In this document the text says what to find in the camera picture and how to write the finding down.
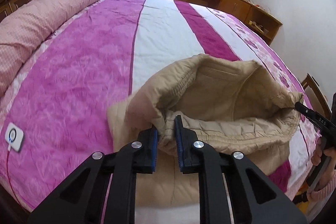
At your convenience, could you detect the red controller cable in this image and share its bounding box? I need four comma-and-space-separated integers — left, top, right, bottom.
5, 148, 35, 212

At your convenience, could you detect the person's right hand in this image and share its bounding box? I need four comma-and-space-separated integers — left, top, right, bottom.
311, 137, 335, 191

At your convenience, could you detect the white electric blanket controller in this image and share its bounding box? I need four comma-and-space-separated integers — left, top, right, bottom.
5, 122, 24, 152

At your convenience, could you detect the pink rolled quilt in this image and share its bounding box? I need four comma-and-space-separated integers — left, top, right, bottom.
1, 0, 99, 96

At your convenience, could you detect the wooden chair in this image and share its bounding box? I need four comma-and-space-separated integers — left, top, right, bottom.
301, 73, 331, 119

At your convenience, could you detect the beige quilted down jacket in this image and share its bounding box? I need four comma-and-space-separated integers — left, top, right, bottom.
106, 54, 303, 207

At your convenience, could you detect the pink purple floral bedspread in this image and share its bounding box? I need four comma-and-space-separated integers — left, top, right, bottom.
0, 0, 321, 224

